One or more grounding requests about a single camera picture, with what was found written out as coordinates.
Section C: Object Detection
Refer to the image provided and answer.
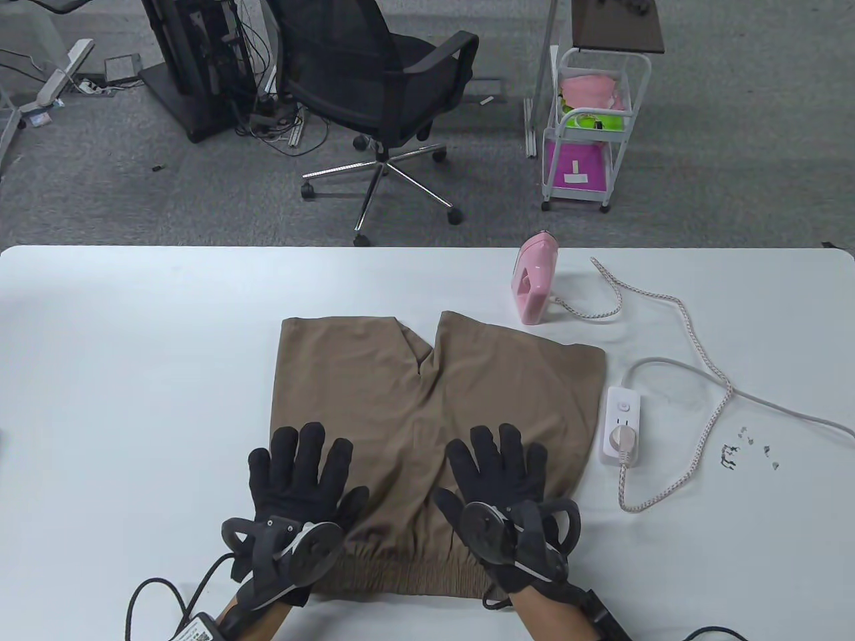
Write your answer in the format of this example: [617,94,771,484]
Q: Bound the person's left hand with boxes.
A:
[230,422,370,608]

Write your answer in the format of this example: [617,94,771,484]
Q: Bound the person's right hand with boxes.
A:
[434,424,572,594]

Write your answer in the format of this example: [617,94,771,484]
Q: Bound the brown shorts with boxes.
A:
[269,310,607,600]

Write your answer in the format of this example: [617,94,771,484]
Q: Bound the white braided iron cord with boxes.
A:
[548,257,734,513]

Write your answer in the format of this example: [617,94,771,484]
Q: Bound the pink electric iron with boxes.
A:
[511,231,560,326]

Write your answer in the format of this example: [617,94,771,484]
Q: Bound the person's left forearm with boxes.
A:
[227,598,291,641]

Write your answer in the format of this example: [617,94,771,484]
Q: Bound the black right hand tracker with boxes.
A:
[461,497,582,578]

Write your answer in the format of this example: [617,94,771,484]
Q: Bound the black hand tracker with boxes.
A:
[461,497,582,578]
[222,515,345,608]

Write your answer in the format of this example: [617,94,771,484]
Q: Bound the black left hand tracker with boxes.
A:
[222,515,345,608]

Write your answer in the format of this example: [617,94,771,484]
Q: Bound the black labelled wrist box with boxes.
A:
[172,611,218,641]

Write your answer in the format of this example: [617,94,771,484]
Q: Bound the black plain wrist box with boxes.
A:
[581,588,632,641]

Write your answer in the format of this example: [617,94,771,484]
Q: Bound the white table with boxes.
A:
[0,245,855,641]

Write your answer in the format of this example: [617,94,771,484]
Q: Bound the magenta box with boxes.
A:
[544,139,612,191]

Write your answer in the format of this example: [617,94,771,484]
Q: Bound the white rolling cart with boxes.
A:
[541,45,653,214]

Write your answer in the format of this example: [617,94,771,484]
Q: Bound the green plastic item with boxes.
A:
[561,100,625,131]

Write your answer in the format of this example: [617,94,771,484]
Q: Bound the pink cloth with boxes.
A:
[560,73,629,111]

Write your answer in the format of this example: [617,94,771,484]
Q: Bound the black equipment tower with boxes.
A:
[139,0,268,144]

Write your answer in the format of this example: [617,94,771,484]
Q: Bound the black office chair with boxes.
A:
[266,0,480,246]

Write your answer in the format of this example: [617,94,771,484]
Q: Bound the grey flat box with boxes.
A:
[104,55,144,86]

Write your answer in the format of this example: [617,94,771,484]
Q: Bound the dark brown desk top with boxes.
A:
[572,0,666,54]

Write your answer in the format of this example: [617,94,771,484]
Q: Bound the white desk foot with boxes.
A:
[19,38,96,111]

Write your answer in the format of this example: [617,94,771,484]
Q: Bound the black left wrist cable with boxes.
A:
[127,554,231,641]

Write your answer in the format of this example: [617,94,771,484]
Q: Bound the grey power strip cable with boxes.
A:
[618,357,855,435]

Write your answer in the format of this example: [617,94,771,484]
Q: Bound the black floor cable bundle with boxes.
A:
[234,93,329,158]

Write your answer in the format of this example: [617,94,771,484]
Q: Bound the white metal frame leg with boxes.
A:
[523,0,560,159]

